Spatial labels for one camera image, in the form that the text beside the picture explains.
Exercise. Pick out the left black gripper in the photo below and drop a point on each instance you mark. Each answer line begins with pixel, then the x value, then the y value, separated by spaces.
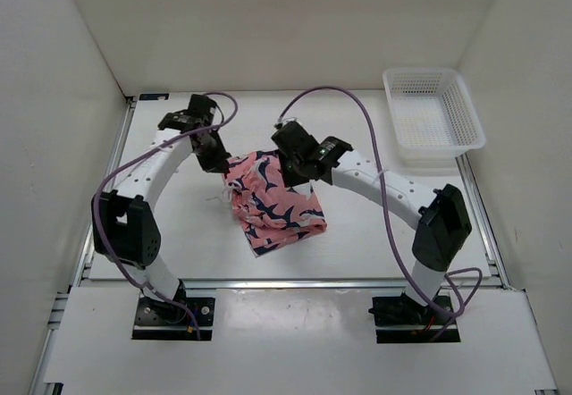
pixel 218 163

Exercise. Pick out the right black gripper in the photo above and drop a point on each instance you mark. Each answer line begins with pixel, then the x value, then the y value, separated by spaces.
pixel 289 180

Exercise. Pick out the pink shark print shorts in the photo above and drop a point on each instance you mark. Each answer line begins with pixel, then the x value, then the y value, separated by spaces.
pixel 271 214

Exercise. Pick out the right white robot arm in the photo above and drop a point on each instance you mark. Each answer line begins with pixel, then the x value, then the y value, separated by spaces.
pixel 439 217

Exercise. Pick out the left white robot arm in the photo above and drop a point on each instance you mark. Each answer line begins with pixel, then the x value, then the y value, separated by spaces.
pixel 124 225

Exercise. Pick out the white plastic basket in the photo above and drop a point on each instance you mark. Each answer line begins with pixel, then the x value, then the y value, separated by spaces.
pixel 433 116

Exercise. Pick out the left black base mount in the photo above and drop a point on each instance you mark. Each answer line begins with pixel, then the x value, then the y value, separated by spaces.
pixel 154 320

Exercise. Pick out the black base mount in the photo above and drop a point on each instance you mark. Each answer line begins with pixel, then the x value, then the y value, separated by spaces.
pixel 398 320
pixel 154 320

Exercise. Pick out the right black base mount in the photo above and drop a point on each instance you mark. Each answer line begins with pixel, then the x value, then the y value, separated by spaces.
pixel 398 320

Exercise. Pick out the aluminium frame rail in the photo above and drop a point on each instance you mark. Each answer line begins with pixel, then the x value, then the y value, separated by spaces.
pixel 493 282

